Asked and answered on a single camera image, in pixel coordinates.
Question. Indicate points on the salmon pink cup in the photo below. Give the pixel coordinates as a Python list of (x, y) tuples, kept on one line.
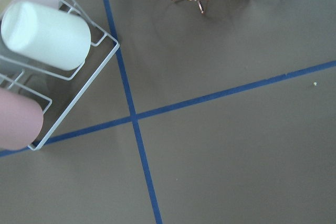
[(21, 120)]

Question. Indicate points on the white cup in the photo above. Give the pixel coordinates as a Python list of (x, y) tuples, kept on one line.
[(47, 35)]

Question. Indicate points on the white wire cup rack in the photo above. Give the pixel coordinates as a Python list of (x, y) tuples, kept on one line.
[(57, 91)]

